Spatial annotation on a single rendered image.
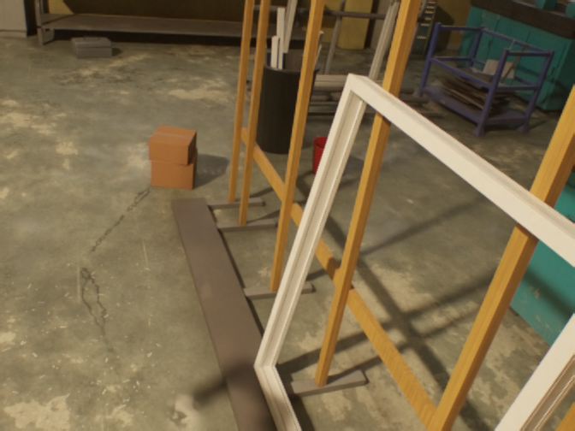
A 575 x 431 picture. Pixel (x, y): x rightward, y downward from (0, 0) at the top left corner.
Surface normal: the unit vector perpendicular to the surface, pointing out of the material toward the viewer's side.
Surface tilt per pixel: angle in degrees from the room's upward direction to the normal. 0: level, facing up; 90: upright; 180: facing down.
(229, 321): 0
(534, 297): 90
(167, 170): 90
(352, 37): 90
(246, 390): 0
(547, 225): 82
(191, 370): 0
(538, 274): 90
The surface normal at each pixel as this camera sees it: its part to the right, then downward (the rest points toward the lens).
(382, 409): 0.12, -0.85
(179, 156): -0.07, 0.51
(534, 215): -0.92, -0.06
